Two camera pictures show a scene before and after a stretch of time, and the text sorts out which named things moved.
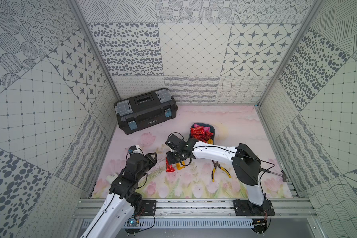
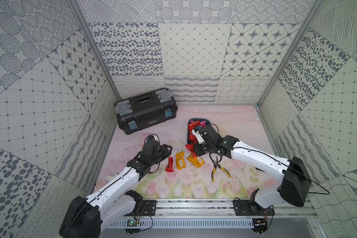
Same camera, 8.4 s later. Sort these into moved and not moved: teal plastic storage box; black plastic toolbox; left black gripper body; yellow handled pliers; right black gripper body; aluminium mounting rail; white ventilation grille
Moved: right black gripper body; left black gripper body; teal plastic storage box
Not moved: yellow handled pliers; aluminium mounting rail; black plastic toolbox; white ventilation grille
